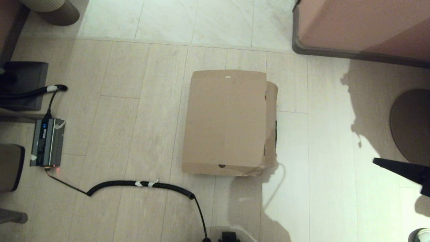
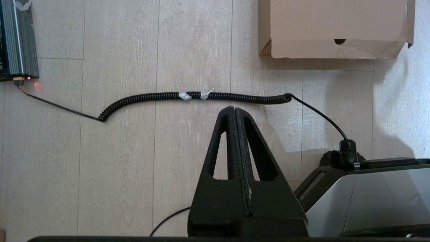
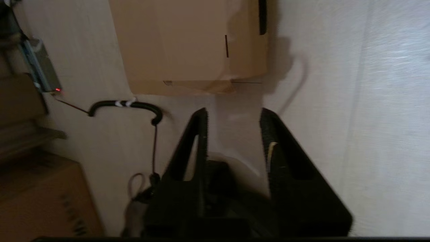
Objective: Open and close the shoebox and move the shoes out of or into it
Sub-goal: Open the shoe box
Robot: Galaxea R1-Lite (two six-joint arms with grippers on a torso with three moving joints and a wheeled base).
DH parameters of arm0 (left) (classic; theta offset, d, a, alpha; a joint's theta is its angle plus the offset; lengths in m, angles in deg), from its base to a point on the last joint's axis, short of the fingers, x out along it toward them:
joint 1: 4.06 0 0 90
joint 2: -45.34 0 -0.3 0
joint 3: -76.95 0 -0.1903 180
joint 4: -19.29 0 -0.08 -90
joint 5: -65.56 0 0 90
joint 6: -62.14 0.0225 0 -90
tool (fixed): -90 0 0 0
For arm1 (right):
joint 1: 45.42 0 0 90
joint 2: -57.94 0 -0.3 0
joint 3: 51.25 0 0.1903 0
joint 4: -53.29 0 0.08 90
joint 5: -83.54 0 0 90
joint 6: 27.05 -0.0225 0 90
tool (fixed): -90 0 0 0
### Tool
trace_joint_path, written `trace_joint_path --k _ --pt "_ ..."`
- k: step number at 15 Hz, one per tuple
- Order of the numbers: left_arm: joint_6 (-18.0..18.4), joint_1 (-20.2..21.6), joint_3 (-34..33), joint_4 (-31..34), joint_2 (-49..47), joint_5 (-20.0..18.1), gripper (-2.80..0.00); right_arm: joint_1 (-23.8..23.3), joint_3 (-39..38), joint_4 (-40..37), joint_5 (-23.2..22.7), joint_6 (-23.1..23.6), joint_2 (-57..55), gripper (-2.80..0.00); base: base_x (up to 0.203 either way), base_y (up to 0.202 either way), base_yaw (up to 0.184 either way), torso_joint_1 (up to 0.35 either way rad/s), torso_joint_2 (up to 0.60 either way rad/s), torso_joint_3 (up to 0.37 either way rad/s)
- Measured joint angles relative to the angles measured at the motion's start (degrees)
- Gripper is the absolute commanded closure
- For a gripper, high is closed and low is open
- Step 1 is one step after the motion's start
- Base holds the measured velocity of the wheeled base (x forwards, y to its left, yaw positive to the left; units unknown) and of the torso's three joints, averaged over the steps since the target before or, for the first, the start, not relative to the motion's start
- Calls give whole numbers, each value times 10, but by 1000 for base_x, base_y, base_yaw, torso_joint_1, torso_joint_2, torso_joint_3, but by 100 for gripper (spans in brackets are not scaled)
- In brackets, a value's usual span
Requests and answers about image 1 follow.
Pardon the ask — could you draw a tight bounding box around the brown cardboard shoe box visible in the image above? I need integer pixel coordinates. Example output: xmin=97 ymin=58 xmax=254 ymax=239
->
xmin=181 ymin=69 xmax=279 ymax=177

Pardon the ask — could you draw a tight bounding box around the robot base chassis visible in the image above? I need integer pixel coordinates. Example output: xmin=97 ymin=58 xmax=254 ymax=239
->
xmin=218 ymin=231 xmax=241 ymax=242

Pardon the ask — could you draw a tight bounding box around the grey power inverter box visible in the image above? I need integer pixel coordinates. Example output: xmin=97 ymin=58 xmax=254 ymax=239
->
xmin=30 ymin=118 xmax=66 ymax=167

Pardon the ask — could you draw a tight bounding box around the dark grey square box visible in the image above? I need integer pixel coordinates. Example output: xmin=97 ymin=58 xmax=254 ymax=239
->
xmin=0 ymin=62 xmax=48 ymax=111

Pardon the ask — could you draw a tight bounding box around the round brown table base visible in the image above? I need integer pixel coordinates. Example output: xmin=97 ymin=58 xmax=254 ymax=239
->
xmin=390 ymin=88 xmax=430 ymax=168

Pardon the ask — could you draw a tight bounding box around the grey round robot part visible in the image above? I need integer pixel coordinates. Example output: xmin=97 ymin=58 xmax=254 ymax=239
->
xmin=408 ymin=228 xmax=430 ymax=242

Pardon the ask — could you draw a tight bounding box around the pink sofa grey base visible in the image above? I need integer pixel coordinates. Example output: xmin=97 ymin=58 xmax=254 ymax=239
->
xmin=292 ymin=0 xmax=430 ymax=69

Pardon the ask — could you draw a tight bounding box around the beige ribbed round stool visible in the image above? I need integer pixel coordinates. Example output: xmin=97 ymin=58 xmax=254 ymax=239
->
xmin=18 ymin=0 xmax=80 ymax=26

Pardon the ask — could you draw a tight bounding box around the brown stool black rim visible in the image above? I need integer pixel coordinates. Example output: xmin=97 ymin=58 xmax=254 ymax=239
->
xmin=0 ymin=144 xmax=25 ymax=193

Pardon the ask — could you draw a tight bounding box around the grey furniture leg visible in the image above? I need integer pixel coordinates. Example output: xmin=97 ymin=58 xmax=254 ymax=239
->
xmin=0 ymin=208 xmax=28 ymax=225

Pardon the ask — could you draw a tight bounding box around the brown wooden furniture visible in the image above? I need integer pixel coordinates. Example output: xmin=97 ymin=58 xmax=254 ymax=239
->
xmin=0 ymin=0 xmax=30 ymax=63

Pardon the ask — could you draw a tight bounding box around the black coiled cable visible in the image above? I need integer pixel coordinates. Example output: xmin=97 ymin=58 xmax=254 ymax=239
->
xmin=45 ymin=167 xmax=211 ymax=242

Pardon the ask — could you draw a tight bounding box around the black corrugated hose cable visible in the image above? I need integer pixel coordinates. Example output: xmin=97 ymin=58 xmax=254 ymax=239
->
xmin=0 ymin=85 xmax=68 ymax=119

